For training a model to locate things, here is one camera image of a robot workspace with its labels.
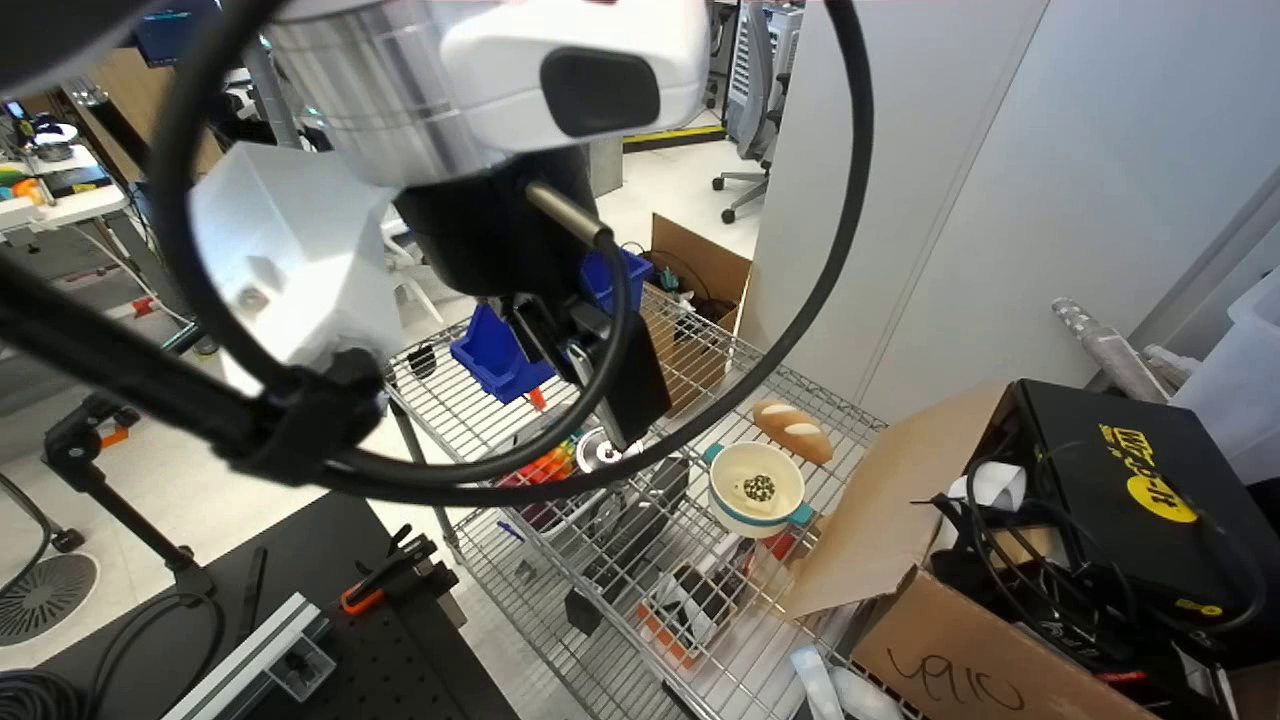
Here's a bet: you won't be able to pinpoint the blue plastic bin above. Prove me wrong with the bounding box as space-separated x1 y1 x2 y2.
450 245 661 410

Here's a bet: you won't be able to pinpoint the cream plastic bowl teal rim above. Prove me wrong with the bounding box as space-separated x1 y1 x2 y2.
700 437 821 541

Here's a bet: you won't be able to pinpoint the black tripod orange knob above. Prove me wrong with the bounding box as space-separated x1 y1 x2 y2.
40 394 224 604

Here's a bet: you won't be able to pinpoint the black box yellow logo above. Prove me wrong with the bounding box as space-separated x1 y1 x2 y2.
985 375 1280 674

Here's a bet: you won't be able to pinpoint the metal wire rack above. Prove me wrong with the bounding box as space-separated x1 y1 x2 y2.
386 283 891 720

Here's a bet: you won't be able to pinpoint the grey office chair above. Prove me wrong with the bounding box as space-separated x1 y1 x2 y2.
708 0 811 229

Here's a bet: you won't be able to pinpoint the open cardboard box with cables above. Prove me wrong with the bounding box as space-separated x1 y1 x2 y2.
775 375 1280 720

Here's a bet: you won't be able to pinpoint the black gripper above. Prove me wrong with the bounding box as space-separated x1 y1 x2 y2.
393 147 675 447

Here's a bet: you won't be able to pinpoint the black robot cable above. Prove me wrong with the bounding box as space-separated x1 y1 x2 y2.
139 0 881 507

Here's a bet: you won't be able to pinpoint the round metal disc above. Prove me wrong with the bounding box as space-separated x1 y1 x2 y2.
574 430 650 478

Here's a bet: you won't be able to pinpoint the orange toy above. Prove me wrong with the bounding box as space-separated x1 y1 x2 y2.
496 441 579 498

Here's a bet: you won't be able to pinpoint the orange black clamp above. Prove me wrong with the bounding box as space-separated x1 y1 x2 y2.
338 522 463 624

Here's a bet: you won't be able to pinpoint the tangled black cables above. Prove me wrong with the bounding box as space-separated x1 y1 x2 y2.
916 458 1272 674

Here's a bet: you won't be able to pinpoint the cluttered background desk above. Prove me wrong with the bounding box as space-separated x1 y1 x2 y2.
0 93 152 245

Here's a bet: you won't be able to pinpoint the orange white small box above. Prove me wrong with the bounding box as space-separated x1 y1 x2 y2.
637 566 734 674

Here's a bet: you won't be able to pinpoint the aluminium extrusion rail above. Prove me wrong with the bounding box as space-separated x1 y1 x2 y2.
159 592 340 720

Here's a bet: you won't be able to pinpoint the black cable clamp bar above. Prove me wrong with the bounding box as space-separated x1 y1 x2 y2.
0 248 393 490

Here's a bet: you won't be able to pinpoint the white power adapter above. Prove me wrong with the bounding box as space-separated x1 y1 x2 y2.
962 458 1033 517

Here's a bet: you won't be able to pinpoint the toy bread loaf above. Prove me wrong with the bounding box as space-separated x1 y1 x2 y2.
748 398 839 471

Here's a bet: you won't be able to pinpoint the white tube bundle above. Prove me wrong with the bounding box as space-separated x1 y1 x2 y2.
1050 291 1178 405

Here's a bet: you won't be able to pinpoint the translucent white plastic container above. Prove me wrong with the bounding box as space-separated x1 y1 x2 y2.
1171 266 1280 491

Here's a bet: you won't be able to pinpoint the round black stand base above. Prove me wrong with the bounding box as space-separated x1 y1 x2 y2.
0 552 99 651

